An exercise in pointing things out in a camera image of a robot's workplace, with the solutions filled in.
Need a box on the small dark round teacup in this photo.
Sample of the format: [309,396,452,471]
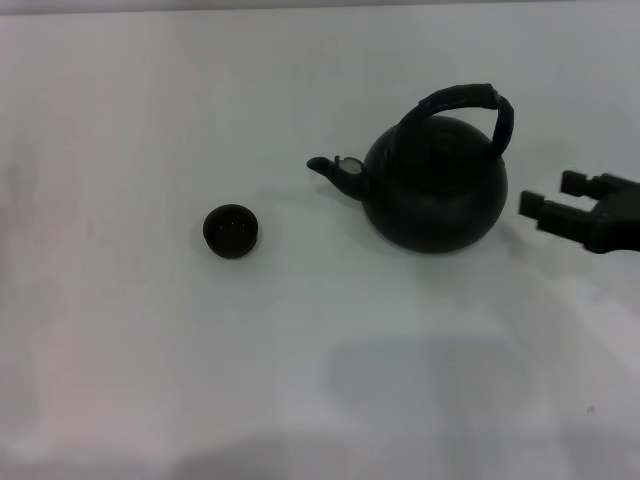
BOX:
[202,203,261,260]

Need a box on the black round teapot with handle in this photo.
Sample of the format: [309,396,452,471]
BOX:
[305,82,516,254]

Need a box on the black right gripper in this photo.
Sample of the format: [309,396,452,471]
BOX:
[518,169,640,256]

